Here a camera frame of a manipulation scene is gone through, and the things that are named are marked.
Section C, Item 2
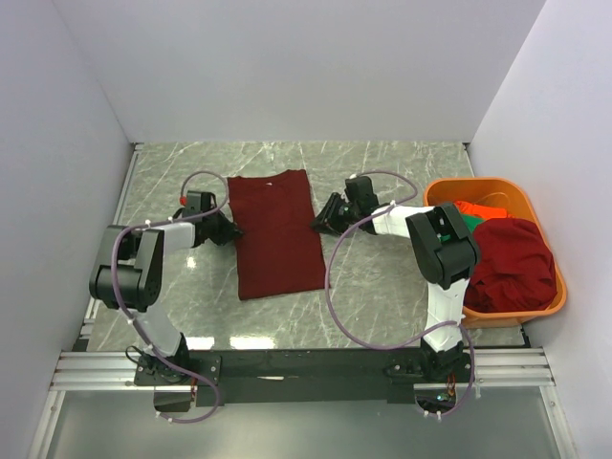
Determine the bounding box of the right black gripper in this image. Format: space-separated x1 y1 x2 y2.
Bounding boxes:
310 192 361 236

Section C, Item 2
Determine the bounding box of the dark red t-shirt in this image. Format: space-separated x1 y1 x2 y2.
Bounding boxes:
228 169 326 301

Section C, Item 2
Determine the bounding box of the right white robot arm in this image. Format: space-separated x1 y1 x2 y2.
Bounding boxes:
310 172 480 382

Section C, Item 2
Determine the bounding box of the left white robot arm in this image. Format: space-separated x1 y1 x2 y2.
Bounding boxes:
89 191 243 384

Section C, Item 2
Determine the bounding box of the green t-shirt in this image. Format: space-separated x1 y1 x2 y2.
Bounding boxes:
461 214 485 232

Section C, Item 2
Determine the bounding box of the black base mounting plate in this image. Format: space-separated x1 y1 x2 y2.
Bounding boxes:
134 347 471 406

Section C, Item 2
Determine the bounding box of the orange plastic basket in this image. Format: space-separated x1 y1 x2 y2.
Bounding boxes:
423 177 567 329

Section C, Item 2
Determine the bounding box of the red t-shirt in basket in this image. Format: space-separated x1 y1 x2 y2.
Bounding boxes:
464 218 557 314

